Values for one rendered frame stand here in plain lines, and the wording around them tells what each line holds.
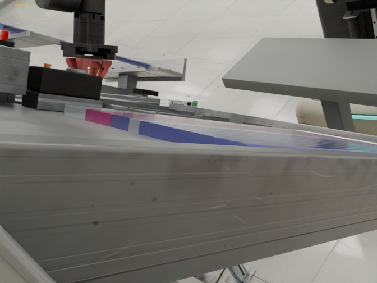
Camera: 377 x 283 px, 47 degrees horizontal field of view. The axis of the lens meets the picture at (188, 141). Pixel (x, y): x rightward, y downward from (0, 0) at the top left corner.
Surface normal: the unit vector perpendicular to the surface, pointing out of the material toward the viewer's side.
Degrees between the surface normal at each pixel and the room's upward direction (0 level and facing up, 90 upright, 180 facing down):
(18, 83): 90
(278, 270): 0
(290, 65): 0
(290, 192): 90
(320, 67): 0
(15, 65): 90
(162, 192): 90
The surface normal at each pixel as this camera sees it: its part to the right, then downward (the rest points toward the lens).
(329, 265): -0.38, -0.74
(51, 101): 0.69, 0.17
